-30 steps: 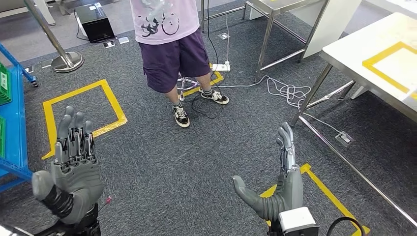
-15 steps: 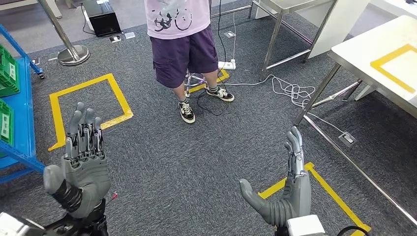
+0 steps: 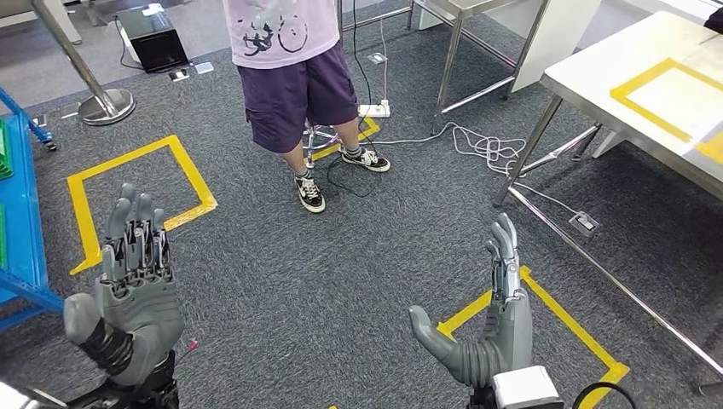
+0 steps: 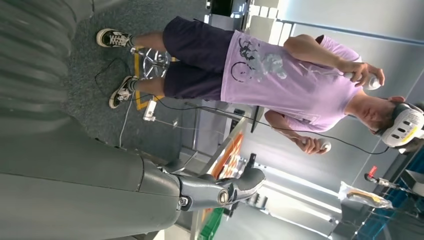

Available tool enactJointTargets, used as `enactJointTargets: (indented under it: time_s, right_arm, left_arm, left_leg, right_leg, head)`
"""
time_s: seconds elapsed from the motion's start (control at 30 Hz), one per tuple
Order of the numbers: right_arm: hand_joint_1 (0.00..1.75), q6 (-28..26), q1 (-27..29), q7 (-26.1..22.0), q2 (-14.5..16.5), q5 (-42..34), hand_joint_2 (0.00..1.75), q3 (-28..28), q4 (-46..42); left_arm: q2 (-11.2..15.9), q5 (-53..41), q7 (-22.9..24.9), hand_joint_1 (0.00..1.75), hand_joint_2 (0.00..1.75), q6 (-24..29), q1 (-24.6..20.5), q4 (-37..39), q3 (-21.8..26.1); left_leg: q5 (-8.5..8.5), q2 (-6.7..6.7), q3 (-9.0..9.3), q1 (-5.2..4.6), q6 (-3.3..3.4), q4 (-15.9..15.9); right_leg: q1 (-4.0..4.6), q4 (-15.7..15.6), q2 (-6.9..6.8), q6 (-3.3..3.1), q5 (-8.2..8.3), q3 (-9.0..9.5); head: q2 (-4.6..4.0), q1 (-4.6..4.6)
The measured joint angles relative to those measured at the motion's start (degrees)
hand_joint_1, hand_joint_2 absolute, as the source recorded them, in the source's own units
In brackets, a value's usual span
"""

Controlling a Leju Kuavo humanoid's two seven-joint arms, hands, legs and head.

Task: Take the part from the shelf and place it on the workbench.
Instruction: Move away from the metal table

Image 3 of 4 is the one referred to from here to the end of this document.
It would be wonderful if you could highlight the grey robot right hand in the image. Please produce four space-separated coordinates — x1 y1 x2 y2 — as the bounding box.
409 212 535 389

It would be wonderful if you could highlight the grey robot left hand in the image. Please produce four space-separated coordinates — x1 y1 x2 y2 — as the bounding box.
63 183 186 388

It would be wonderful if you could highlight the blue metal shelf rack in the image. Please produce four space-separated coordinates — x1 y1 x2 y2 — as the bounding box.
0 84 64 334

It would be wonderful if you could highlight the steel workbench table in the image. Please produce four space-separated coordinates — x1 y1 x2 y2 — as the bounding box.
494 9 723 396

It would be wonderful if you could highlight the chrome stanchion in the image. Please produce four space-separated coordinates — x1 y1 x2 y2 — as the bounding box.
29 0 136 127

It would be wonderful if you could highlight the green plastic crate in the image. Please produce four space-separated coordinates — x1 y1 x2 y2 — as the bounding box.
0 118 14 181

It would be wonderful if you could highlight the chrome base stool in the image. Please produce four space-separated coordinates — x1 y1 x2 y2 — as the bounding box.
302 119 343 170

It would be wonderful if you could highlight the white power strip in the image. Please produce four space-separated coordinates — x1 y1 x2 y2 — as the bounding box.
358 100 392 119

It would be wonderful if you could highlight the black equipment box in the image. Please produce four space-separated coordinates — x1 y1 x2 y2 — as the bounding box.
115 3 190 74

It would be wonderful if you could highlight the white desk side panel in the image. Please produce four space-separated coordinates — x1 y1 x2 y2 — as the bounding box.
511 0 604 95

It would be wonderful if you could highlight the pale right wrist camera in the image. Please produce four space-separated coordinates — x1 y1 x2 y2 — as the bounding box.
491 366 564 409

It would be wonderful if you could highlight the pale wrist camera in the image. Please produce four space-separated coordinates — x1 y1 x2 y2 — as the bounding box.
0 381 35 409
491 366 564 409

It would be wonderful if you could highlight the red tipped thin wire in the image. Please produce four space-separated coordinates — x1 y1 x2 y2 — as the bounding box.
175 338 200 362

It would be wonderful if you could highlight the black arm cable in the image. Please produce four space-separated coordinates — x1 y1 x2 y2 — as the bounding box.
571 382 639 409

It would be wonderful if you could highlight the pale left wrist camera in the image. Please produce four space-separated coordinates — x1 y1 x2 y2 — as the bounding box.
0 381 35 409

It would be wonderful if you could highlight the white floor cable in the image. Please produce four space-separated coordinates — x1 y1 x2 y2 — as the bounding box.
361 121 583 218

